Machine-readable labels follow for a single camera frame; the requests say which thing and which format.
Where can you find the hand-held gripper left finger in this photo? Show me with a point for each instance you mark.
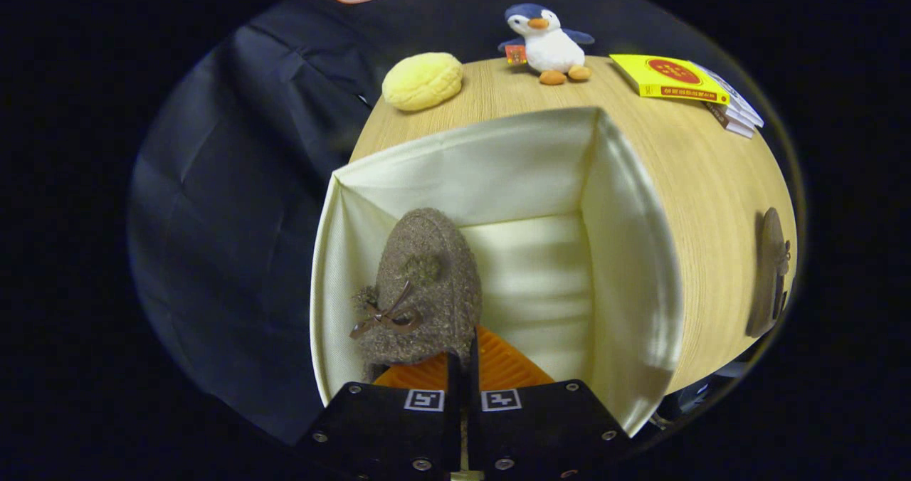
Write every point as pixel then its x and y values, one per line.
pixel 384 431

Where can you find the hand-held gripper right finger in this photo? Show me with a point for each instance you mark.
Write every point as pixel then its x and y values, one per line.
pixel 473 374

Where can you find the brown fuzzy shoe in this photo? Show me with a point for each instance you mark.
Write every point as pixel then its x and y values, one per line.
pixel 427 267
pixel 770 275

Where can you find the cream fabric storage box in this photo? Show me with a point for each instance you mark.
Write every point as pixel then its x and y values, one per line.
pixel 534 175

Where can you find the yellow bun plush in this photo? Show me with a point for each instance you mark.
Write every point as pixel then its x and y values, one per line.
pixel 423 82

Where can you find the penguin plush toy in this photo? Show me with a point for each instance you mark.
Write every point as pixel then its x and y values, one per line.
pixel 551 47

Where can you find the yellow book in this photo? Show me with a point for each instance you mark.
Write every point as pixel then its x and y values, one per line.
pixel 669 75

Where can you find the white book brown spine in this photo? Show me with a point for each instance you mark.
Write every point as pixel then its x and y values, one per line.
pixel 733 129

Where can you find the white illustrated book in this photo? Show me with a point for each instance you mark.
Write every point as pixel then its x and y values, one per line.
pixel 740 107

